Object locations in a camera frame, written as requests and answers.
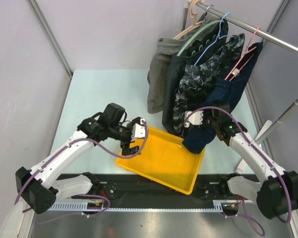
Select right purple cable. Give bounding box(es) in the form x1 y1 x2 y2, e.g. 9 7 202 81
183 106 293 236

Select green hanger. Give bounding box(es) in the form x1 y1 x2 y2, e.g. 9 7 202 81
177 20 221 56

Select yellow plastic tray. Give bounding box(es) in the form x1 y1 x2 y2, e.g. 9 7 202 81
116 127 205 195

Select grey rack pole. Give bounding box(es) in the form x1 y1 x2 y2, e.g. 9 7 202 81
256 98 298 144

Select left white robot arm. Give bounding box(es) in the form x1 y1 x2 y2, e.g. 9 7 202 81
15 103 149 214

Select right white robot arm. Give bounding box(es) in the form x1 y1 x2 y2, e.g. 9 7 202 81
202 106 298 222

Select wooden hanger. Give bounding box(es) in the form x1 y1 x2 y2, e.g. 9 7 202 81
173 0 205 40

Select pink wire hanger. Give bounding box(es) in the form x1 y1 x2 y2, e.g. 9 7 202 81
224 26 261 81

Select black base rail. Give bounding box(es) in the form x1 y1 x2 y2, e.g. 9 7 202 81
51 173 250 216

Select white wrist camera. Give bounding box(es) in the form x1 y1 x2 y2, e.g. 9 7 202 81
184 110 204 128
131 119 147 141

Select navy blue shorts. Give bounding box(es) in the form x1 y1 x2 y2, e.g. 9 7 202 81
183 42 263 154

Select leaf patterned shorts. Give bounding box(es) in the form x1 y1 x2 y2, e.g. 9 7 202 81
172 33 245 137

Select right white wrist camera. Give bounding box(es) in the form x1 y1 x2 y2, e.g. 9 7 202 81
184 110 204 128

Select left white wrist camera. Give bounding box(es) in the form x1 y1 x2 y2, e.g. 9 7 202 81
131 119 147 141

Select dark teal shorts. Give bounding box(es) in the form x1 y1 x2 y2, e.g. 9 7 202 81
162 21 228 135

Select blue wire hanger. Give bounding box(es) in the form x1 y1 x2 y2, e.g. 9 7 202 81
194 12 233 66

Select metal clothes rail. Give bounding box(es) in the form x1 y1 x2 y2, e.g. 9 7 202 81
195 3 298 55

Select grey sweat shorts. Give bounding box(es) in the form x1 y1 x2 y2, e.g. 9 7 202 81
147 12 217 114

